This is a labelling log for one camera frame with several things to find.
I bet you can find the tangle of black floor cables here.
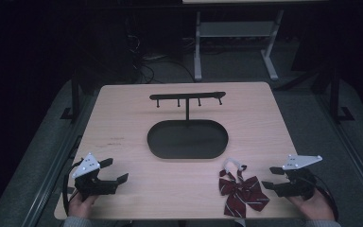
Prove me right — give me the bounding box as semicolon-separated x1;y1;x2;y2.
126;32;197;85

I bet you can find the black metal stand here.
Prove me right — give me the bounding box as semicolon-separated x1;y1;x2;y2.
329;65;356;124
60;67;82;124

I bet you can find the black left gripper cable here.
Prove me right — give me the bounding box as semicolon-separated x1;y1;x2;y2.
61;160;84;216

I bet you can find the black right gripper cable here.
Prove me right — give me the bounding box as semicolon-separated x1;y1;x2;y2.
310;171;340;222

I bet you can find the white metal desk frame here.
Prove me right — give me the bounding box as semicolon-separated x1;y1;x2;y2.
193;9;285;82

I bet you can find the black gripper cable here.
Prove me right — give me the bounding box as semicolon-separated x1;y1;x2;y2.
61;160;84;216
310;171;340;222

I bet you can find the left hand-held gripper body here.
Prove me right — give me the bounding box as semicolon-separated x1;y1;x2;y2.
72;152;120;202

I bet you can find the person's right hand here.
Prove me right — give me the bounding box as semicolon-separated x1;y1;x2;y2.
291;188;336;221

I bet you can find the dark red striped bow tie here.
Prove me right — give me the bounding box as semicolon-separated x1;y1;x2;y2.
218;157;270;219

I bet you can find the black hook stand with tray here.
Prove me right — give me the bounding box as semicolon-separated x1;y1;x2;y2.
147;91;230;161

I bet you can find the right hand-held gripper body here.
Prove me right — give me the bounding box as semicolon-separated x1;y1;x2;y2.
272;153;323;201

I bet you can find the person's left hand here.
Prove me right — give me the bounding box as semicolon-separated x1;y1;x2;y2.
67;192;99;220

